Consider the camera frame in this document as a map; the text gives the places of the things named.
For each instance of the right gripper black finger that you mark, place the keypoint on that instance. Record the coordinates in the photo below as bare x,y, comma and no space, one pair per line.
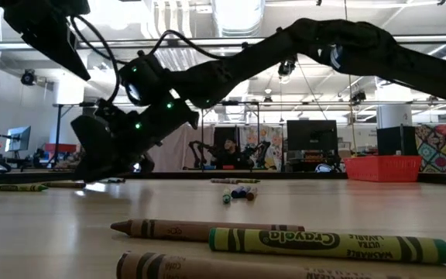
99,151

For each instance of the green crayon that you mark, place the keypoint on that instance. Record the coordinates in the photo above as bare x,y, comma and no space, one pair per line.
227,197
250,180
14,188
323,245

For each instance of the black background robot arm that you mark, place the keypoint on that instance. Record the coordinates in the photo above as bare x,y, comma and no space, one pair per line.
259,149
197,149

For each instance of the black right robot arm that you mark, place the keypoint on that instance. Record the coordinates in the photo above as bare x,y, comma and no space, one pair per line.
343,46

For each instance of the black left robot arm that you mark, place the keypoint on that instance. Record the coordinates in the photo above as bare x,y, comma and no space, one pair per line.
41,23

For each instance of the beige curtain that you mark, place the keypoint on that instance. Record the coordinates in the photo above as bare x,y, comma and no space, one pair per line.
180,155

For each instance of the black panel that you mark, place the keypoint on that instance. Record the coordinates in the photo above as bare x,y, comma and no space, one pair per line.
223,135

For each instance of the small angled computer monitor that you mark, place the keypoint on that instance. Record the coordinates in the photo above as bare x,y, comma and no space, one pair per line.
19,138

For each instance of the person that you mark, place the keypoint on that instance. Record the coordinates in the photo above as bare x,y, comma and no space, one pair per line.
232,157

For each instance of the black ceiling spotlight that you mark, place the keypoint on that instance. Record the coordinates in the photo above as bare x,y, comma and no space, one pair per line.
28,77
358,97

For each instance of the floral patterned cloth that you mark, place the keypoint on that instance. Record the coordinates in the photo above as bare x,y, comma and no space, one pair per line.
271,143

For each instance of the dark cluttered desk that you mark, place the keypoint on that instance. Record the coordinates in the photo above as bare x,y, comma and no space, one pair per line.
304,159

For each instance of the large black monitor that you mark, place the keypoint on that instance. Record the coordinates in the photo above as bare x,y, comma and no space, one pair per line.
312,135

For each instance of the white rounded object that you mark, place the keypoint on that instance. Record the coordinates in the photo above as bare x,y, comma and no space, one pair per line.
323,168

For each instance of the red plastic mesh basket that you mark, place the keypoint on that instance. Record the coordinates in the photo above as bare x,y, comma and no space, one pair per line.
381,168

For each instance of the black box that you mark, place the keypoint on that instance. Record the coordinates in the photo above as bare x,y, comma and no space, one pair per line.
395,141

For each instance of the colourful patchwork quilt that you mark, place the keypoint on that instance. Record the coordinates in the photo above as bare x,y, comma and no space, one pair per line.
443,151

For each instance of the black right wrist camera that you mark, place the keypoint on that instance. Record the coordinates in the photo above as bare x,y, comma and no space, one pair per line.
145,77

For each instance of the black metal frame stand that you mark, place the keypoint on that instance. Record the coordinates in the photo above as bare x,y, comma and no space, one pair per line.
258,124
58,131

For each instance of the silver ceiling duct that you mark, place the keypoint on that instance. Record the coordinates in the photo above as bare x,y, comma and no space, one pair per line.
238,11

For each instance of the black hanging ceiling camera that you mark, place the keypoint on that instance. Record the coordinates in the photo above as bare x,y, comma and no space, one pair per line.
286,69

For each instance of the black aluminium table frame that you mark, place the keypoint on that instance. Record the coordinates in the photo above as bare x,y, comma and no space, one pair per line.
285,175

